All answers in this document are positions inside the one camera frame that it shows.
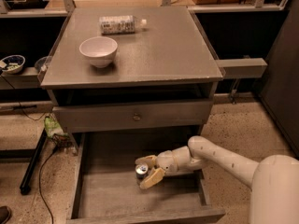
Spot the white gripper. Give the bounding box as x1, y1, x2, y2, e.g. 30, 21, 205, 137
135, 150, 178, 189

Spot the redbull can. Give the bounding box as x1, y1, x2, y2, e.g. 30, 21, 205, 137
135, 163, 149, 184

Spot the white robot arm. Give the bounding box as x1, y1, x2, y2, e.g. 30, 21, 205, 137
135, 135, 299, 224

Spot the open bottom drawer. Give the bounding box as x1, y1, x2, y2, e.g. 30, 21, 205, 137
66, 127, 225, 224

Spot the closed drawer with knob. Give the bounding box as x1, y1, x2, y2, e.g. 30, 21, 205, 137
53, 99, 213, 133

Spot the grey drawer cabinet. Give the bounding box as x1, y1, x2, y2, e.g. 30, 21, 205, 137
37, 6, 226, 156

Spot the green snack bag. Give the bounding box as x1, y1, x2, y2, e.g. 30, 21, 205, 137
44, 116, 65, 138

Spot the white bowl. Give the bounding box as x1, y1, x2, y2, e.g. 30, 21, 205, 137
79, 36, 118, 68

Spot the black metal bar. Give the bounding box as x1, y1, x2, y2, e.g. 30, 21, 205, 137
20, 130, 47, 195

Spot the grey side shelf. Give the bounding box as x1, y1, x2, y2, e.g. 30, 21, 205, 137
216, 58, 267, 79

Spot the plastic water bottle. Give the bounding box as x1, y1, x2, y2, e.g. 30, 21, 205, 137
99, 15, 147, 35

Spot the small glass bowl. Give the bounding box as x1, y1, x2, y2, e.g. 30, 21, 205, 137
35, 56, 52, 72

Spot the brown shoe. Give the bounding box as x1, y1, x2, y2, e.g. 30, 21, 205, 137
0, 206, 11, 224

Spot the blue patterned bowl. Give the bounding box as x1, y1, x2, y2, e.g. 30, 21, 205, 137
0, 55, 25, 74

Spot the black floor cable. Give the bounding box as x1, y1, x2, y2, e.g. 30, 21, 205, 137
37, 145, 60, 224

